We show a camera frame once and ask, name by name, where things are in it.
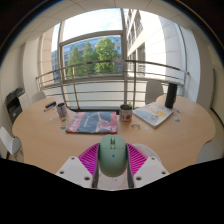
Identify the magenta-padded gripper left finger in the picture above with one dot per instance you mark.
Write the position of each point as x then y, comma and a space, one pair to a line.
75, 170

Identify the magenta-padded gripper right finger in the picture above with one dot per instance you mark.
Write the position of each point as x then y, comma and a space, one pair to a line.
150, 170

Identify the mint green computer mouse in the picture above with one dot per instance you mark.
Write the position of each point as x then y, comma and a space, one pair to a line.
112, 156

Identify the red and dark magazine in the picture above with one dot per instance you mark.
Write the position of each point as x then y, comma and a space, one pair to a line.
91, 122

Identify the white open book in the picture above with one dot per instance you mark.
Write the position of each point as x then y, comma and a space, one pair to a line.
153, 115

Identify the colourful printed cup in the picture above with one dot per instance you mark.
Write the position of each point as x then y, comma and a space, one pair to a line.
62, 110

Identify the blue and black stapler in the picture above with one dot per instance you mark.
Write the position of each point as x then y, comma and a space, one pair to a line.
50, 106

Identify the white chair with wooden legs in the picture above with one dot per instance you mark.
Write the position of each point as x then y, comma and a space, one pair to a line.
10, 141

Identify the tall black speaker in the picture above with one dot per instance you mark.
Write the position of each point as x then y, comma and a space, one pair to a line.
171, 95

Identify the black printer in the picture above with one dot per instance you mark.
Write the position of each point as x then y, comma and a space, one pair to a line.
14, 106

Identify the metal balcony railing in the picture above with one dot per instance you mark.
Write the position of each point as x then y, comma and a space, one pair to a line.
100, 62

